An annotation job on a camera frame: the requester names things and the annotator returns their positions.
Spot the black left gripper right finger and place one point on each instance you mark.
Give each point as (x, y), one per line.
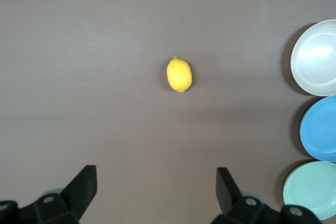
(228, 195)

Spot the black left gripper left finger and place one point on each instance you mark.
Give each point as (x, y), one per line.
(78, 192)

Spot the yellow lemon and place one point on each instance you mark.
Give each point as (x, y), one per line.
(179, 74)

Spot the light green plate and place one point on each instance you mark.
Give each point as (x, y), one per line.
(312, 187)

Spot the blue plate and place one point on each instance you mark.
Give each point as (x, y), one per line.
(321, 129)

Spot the beige plate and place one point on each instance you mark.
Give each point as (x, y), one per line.
(315, 58)

